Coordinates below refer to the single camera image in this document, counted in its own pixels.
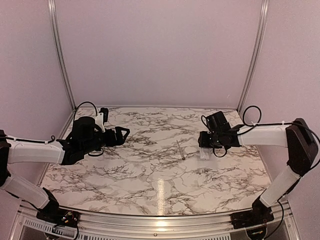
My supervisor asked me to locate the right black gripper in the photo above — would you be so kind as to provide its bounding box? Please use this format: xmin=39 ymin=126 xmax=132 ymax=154
xmin=198 ymin=131 xmax=222 ymax=149

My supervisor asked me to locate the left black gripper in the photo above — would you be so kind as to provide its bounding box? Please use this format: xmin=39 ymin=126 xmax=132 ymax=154
xmin=81 ymin=126 xmax=131 ymax=155

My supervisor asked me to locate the white remote control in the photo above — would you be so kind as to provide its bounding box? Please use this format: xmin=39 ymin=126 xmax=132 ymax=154
xmin=199 ymin=147 xmax=211 ymax=160

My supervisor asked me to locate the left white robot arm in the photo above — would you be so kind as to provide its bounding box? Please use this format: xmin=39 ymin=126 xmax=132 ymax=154
xmin=0 ymin=114 xmax=130 ymax=223

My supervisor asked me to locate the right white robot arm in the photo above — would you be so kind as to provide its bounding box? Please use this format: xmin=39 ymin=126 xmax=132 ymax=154
xmin=198 ymin=118 xmax=320 ymax=224

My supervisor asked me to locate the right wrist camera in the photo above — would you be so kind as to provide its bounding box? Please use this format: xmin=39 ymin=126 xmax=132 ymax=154
xmin=201 ymin=111 xmax=231 ymax=133

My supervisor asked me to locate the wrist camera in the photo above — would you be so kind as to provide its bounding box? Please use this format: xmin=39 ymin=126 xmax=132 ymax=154
xmin=95 ymin=107 xmax=109 ymax=133
xmin=201 ymin=111 xmax=231 ymax=133

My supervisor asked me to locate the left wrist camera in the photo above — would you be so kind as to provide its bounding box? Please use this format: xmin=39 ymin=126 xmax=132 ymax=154
xmin=95 ymin=107 xmax=109 ymax=133

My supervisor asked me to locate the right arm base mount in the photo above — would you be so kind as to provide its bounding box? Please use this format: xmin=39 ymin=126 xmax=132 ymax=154
xmin=230 ymin=207 xmax=275 ymax=229

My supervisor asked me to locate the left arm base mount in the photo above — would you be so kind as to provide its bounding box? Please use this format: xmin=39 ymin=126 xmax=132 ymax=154
xmin=36 ymin=208 xmax=80 ymax=228

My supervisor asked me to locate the front aluminium rail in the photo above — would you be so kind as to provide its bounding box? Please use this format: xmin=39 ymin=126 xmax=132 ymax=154
xmin=14 ymin=202 xmax=298 ymax=240

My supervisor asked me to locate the right aluminium frame post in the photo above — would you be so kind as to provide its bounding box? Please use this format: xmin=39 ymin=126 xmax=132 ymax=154
xmin=236 ymin=0 xmax=270 ymax=113

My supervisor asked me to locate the aluminium frame post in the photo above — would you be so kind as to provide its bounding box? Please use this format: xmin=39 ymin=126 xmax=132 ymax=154
xmin=47 ymin=0 xmax=77 ymax=111
xmin=236 ymin=0 xmax=270 ymax=113

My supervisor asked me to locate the left aluminium frame post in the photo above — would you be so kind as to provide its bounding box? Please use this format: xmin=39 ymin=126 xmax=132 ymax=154
xmin=47 ymin=0 xmax=77 ymax=111

